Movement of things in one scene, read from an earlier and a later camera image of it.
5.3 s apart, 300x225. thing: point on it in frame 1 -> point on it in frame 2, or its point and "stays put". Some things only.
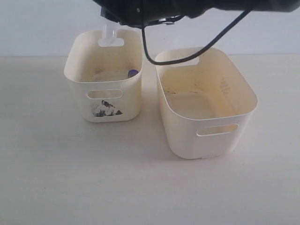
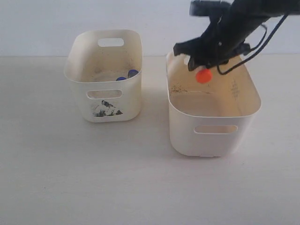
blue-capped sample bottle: x=109 y=30 -> x=120 y=78
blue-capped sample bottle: x=131 y=72 stays put
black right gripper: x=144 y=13 -> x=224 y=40
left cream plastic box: x=108 y=78 stays put
